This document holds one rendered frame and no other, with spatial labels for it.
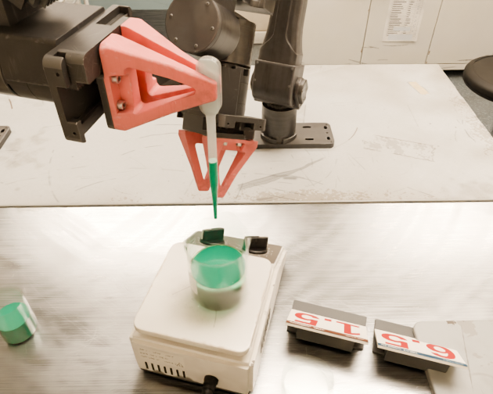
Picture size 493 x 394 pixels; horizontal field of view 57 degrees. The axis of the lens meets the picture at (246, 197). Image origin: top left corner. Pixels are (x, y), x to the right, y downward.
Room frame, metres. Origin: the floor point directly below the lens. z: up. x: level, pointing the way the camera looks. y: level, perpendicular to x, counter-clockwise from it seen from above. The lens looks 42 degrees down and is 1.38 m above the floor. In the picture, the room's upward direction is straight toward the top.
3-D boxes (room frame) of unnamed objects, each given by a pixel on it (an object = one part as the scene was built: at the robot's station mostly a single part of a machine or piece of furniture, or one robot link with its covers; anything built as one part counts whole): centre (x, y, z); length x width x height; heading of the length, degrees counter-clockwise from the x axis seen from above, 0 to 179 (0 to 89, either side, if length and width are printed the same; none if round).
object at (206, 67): (0.30, 0.03, 1.22); 0.01 x 0.01 x 0.04; 75
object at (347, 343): (0.30, -0.09, 0.92); 0.09 x 0.06 x 0.04; 74
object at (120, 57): (0.31, 0.06, 1.22); 0.09 x 0.07 x 0.07; 75
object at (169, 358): (0.32, 0.04, 0.94); 0.22 x 0.13 x 0.08; 166
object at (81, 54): (0.30, 0.07, 1.22); 0.09 x 0.07 x 0.07; 75
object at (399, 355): (0.27, -0.19, 0.92); 0.09 x 0.06 x 0.04; 74
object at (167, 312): (0.29, 0.04, 0.98); 0.12 x 0.12 x 0.01; 76
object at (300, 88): (0.69, -0.06, 1.00); 0.09 x 0.06 x 0.06; 67
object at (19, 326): (0.30, 0.27, 0.93); 0.04 x 0.04 x 0.06
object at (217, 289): (0.29, 0.03, 1.03); 0.07 x 0.06 x 0.08; 164
